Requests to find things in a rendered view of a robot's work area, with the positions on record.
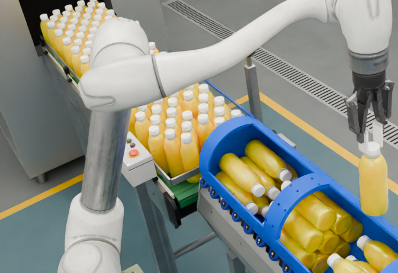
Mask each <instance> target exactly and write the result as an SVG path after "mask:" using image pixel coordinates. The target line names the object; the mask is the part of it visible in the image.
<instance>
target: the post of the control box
mask: <svg viewBox="0 0 398 273"><path fill-rule="evenodd" d="M133 188H134V192H135V195H136V198H137V202H138V205H139V208H140V212H141V215H142V219H143V222H144V226H145V229H146V233H147V236H148V239H149V243H150V247H151V250H152V253H153V257H154V260H155V264H156V267H157V270H158V273H170V272H169V268H168V264H167V261H166V258H165V254H164V251H163V247H162V243H161V239H160V236H159V232H158V228H157V225H156V221H155V217H154V215H153V210H152V206H151V203H150V199H149V196H148V193H147V189H146V185H145V182H144V183H142V184H140V185H138V186H136V187H133Z"/></svg>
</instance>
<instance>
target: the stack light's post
mask: <svg viewBox="0 0 398 273"><path fill-rule="evenodd" d="M244 70H245V77H246V85H247V90H248V98H249V105H250V110H251V114H252V115H253V116H255V117H256V119H257V120H259V121H260V122H261V123H263V118H262V109H261V100H260V96H259V87H258V78H257V74H256V66H255V65H254V64H252V66H251V67H247V65H245V66H244Z"/></svg>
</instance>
